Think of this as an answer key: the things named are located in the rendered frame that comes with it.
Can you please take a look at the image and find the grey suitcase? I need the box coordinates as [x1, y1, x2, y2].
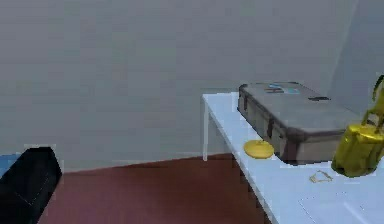
[237, 81, 363, 166]

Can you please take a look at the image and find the gold plant pot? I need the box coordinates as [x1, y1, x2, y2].
[331, 123, 384, 179]

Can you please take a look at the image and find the green house plant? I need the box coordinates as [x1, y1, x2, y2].
[361, 73, 384, 134]

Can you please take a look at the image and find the blue cloth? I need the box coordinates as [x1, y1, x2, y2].
[0, 153, 22, 178]

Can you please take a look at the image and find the yellow round disc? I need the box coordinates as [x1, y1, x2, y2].
[243, 139, 275, 160]

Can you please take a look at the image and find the white table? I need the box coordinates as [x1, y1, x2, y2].
[201, 92, 384, 224]

